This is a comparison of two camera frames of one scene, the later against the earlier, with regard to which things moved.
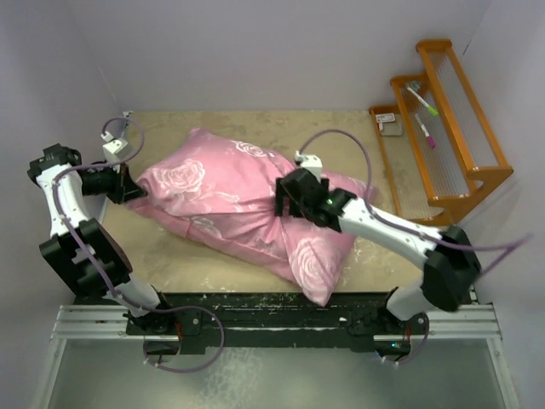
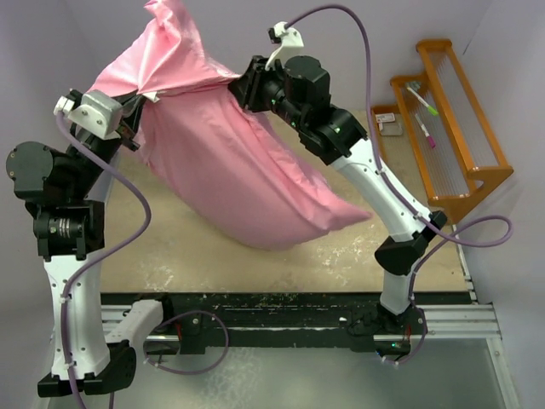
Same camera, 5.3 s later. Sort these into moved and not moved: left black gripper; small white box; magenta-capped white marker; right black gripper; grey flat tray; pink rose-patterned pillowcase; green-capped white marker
Moved: left black gripper; pink rose-patterned pillowcase; right black gripper
Not moved: small white box; magenta-capped white marker; grey flat tray; green-capped white marker
